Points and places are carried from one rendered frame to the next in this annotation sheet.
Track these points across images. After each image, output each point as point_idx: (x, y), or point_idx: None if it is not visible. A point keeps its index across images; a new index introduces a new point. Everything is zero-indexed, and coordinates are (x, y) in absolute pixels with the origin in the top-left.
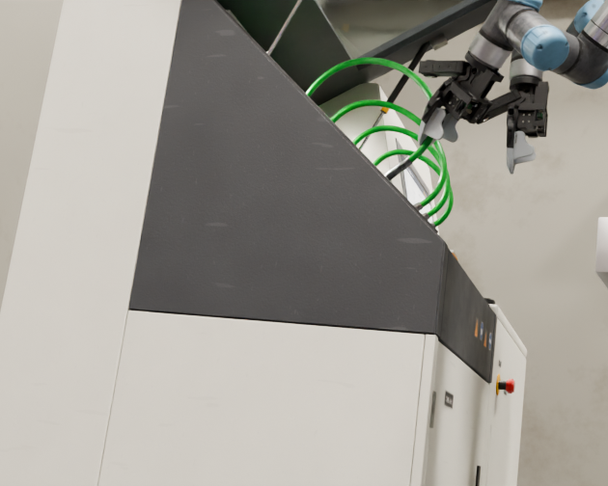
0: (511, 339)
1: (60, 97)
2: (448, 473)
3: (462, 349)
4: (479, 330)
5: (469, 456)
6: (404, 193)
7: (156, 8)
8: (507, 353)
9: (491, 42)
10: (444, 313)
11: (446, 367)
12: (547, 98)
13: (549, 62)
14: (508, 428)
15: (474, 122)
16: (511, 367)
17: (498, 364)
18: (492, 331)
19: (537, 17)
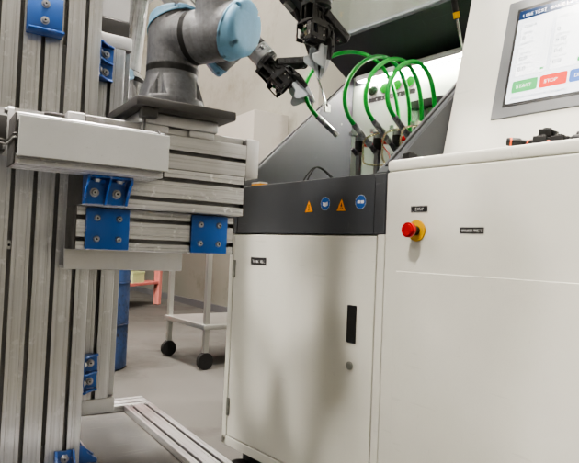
0: (497, 163)
1: None
2: (269, 302)
3: (278, 228)
4: (318, 205)
5: (319, 296)
6: (504, 55)
7: None
8: (465, 187)
9: (266, 44)
10: (240, 220)
11: (250, 245)
12: (305, 10)
13: (213, 72)
14: (526, 272)
15: (280, 89)
16: (508, 196)
17: (413, 211)
18: (368, 190)
19: None
